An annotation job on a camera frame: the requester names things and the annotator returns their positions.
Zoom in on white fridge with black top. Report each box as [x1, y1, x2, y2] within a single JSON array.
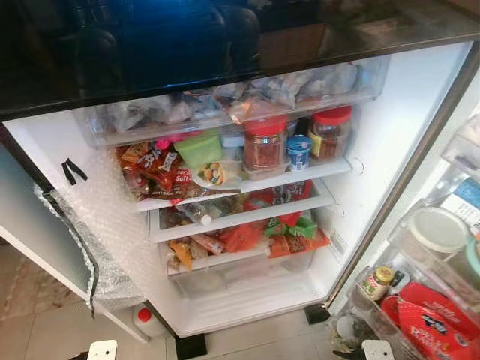
[[0, 0, 480, 340]]

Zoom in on open fridge door with racks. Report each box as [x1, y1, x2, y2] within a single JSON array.
[[330, 75, 480, 360]]

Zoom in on white fridge shelf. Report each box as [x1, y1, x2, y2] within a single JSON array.
[[131, 157, 353, 213], [148, 180, 336, 243]]

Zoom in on black fridge foot block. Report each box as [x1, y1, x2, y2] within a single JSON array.
[[305, 304, 331, 325]]

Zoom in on blue and white carton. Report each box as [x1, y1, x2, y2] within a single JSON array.
[[442, 176, 480, 226]]

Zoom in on round white-lidded container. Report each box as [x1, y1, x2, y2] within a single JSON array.
[[411, 206, 471, 254]]

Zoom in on teal plastic container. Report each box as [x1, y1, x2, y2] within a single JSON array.
[[463, 236, 480, 275]]

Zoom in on small gold-lidded jar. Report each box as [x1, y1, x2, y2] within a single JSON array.
[[364, 265, 395, 301]]

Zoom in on red printed bag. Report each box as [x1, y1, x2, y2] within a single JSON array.
[[380, 281, 480, 360]]

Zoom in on red-lidded jar yellow label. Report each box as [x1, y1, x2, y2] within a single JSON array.
[[309, 105, 353, 162]]

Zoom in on small blue-lidded tub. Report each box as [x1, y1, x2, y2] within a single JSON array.
[[287, 135, 312, 172]]

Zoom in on green snack packet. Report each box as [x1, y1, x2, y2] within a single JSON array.
[[266, 216, 320, 239]]

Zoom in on flat orange snack packet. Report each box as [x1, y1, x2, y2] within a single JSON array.
[[268, 229, 331, 258]]

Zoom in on red foil packet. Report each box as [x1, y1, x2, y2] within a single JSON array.
[[247, 180, 314, 209]]

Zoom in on red-lidded chilli jar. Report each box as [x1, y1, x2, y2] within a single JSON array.
[[244, 116, 288, 174]]

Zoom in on red-orange plastic bag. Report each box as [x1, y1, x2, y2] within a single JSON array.
[[221, 223, 263, 254]]

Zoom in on clear crisper drawer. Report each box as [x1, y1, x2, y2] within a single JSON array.
[[166, 247, 316, 301]]

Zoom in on white plate of food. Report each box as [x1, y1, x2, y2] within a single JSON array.
[[191, 160, 245, 190]]

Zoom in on clear drawer of bagged food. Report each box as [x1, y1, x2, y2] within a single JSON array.
[[85, 56, 392, 148]]

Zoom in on pink sausage pack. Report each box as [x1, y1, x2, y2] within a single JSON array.
[[191, 234, 226, 256]]

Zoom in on green-lidded food container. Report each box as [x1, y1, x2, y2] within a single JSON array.
[[174, 131, 224, 170]]

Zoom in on clear plastic bottle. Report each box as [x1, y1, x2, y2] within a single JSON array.
[[178, 202, 226, 226]]

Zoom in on yellow food packet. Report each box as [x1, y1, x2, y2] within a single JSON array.
[[169, 238, 196, 271]]

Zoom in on pile of orange snack packets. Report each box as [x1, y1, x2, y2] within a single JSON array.
[[116, 142, 197, 201]]

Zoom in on white jug with red cap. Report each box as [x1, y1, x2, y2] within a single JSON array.
[[133, 304, 167, 338]]

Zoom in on clear bubble wrap sheet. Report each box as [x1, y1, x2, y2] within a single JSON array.
[[37, 180, 145, 313]]

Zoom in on black tape strips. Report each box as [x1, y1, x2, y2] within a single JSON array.
[[61, 159, 89, 186]]

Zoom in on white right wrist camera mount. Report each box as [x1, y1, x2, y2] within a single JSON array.
[[362, 340, 395, 360]]

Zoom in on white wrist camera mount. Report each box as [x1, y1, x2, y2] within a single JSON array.
[[362, 340, 395, 360], [88, 340, 119, 360]]

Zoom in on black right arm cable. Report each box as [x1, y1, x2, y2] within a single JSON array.
[[330, 341, 365, 360]]

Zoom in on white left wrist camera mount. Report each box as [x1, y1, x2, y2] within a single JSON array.
[[88, 340, 119, 360]]

